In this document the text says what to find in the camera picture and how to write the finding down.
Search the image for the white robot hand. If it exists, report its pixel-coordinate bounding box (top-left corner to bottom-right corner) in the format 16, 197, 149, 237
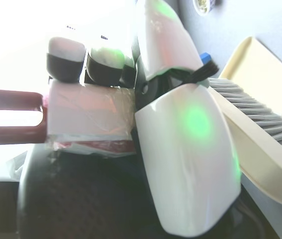
18, 0, 243, 239

